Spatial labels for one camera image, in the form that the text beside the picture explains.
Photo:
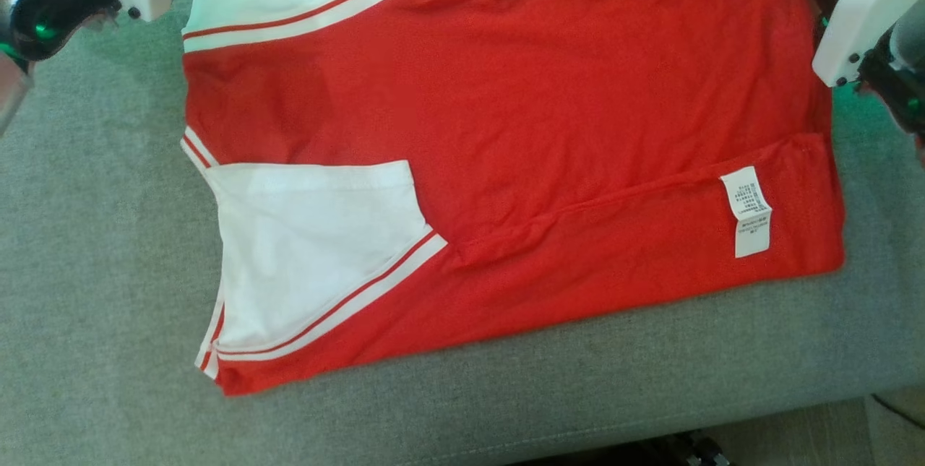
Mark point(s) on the large grey sofa seat cushion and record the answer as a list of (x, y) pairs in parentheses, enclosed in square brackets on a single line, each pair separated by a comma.
[(87, 271)]

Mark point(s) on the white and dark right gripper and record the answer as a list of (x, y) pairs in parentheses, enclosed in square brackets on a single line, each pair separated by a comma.
[(867, 18)]

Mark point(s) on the red and white shirt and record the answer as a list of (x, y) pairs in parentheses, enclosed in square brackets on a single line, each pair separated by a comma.
[(578, 90)]

